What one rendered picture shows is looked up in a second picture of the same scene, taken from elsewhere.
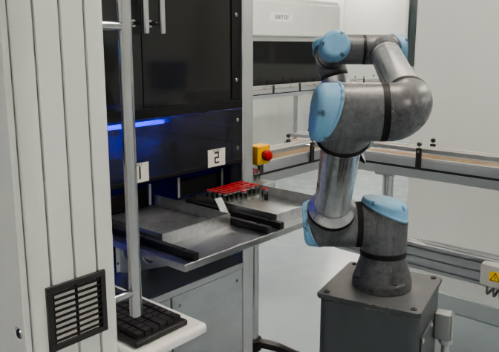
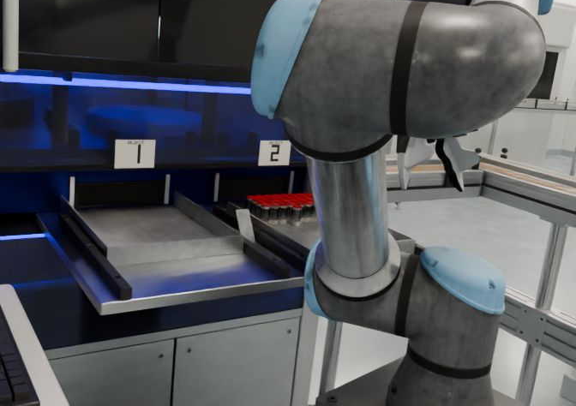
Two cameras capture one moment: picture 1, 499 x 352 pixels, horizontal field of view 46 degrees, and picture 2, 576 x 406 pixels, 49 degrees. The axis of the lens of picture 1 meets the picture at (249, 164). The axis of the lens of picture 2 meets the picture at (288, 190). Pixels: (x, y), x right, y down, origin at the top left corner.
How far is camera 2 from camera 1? 0.68 m
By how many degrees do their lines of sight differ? 15
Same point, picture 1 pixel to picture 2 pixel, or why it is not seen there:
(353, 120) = (322, 74)
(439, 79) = not seen: outside the picture
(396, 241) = (466, 343)
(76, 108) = not seen: outside the picture
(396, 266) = (460, 388)
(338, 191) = (341, 230)
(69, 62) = not seen: outside the picture
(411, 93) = (471, 27)
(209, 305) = (238, 358)
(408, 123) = (452, 97)
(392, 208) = (467, 280)
